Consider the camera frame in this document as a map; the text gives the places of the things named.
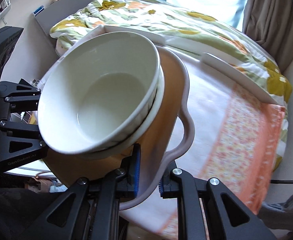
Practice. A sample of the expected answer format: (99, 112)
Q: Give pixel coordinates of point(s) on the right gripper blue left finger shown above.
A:
(133, 174)

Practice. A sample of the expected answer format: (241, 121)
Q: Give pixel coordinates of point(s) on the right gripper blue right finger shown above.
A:
(167, 187)

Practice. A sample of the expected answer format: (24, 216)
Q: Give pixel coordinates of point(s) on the white ceramic bowl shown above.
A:
(99, 93)

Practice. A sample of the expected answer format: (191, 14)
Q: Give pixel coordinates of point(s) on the cream ceramic bowl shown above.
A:
(122, 147)

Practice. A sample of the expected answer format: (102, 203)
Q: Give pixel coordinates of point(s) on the black clothes rack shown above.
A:
(276, 181)

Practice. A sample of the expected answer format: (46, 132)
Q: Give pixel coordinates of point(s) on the grey hanging garment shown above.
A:
(277, 215)

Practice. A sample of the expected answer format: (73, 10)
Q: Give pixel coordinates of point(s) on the grey bed headboard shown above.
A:
(56, 12)

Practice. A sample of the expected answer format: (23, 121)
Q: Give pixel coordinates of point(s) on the blue white box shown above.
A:
(38, 10)

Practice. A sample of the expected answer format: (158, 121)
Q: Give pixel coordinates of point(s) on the floral green white duvet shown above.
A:
(188, 31)

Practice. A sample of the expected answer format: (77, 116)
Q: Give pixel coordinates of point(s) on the right brown curtain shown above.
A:
(270, 24)

